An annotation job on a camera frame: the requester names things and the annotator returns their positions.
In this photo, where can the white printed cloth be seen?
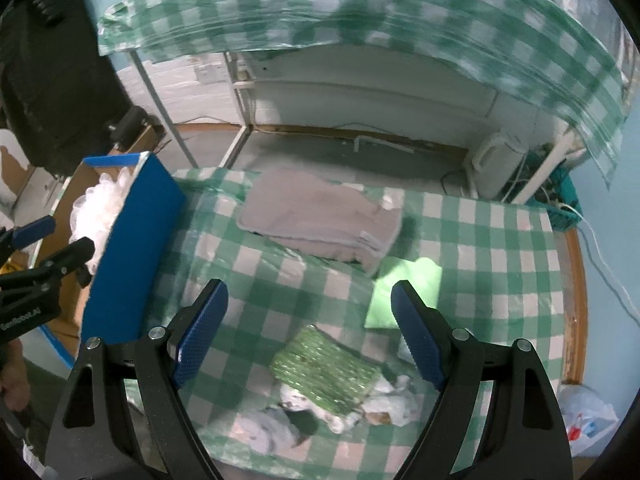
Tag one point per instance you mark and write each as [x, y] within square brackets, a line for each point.
[270, 430]

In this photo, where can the green knitted dishcloth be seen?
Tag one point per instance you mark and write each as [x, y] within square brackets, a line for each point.
[325, 370]

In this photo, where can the grey metal table leg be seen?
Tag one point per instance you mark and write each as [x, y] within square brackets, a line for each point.
[165, 110]

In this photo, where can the white table leg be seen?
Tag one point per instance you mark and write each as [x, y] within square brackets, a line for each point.
[542, 167]

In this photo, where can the white plastic bag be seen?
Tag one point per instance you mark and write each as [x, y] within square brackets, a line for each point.
[587, 415]

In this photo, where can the grey towel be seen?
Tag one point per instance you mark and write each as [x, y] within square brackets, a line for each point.
[320, 215]

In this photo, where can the green checked plastic tablecloth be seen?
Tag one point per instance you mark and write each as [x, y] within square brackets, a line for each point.
[400, 10]

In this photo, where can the blue cardboard box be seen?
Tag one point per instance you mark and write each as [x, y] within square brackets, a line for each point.
[135, 250]

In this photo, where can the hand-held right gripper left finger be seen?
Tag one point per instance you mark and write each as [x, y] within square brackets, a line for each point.
[202, 330]

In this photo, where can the black cloth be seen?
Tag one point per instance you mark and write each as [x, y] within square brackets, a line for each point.
[50, 75]

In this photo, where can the white electric kettle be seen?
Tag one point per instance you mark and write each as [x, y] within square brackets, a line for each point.
[500, 165]

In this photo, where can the person's left hand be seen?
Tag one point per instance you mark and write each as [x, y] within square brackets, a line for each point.
[11, 377]

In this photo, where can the white plastic bags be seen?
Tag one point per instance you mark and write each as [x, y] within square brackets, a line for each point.
[100, 205]

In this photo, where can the teal plastic basket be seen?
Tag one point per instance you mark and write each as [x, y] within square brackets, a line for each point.
[562, 200]

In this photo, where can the white metal frame leg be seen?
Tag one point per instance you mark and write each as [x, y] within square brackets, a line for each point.
[240, 110]

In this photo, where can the brown cardboard box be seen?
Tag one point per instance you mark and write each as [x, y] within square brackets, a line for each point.
[145, 140]

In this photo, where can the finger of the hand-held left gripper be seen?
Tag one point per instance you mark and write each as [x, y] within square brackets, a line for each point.
[32, 232]
[65, 259]

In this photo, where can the light green cloth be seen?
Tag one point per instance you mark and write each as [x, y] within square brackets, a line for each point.
[415, 275]

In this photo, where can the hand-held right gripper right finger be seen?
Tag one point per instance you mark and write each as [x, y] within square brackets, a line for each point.
[417, 332]

